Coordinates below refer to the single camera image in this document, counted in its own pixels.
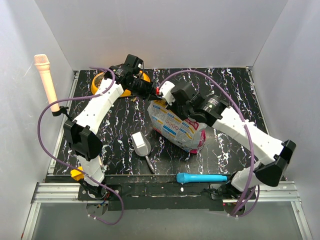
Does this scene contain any pet food bag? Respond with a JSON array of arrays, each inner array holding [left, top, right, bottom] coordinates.
[[147, 100, 207, 154]]

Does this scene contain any metal food scoop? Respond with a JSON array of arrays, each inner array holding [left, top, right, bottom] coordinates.
[[131, 131, 156, 174]]

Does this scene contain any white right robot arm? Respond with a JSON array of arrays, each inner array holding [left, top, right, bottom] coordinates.
[[163, 84, 296, 199]]

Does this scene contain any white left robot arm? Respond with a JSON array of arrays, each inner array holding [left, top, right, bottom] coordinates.
[[63, 62, 154, 200]]

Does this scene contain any orange double pet bowl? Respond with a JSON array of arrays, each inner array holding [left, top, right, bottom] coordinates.
[[90, 69, 151, 98]]

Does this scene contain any blue toy microphone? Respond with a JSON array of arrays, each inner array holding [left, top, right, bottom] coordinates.
[[176, 173, 228, 184]]

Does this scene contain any black microphone stand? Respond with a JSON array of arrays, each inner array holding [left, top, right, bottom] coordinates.
[[51, 106, 74, 122]]

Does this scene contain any pink toy microphone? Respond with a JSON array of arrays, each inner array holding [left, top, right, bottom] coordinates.
[[34, 54, 57, 104]]

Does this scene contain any yellow toy brick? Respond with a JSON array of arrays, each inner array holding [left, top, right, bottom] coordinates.
[[70, 166, 84, 182]]

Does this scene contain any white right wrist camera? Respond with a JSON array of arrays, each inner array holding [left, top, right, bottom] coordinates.
[[155, 81, 176, 108]]

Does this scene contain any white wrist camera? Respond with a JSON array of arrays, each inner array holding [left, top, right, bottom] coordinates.
[[155, 81, 176, 108], [123, 54, 144, 75]]

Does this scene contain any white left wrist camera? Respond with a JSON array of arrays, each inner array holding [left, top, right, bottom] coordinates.
[[123, 54, 144, 75]]

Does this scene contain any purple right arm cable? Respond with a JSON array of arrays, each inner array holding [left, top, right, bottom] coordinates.
[[156, 69, 261, 218]]

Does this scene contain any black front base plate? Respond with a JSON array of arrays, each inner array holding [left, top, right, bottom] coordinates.
[[78, 174, 238, 211]]

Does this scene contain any aluminium front rail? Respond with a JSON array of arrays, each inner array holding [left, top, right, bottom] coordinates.
[[20, 182, 88, 240]]

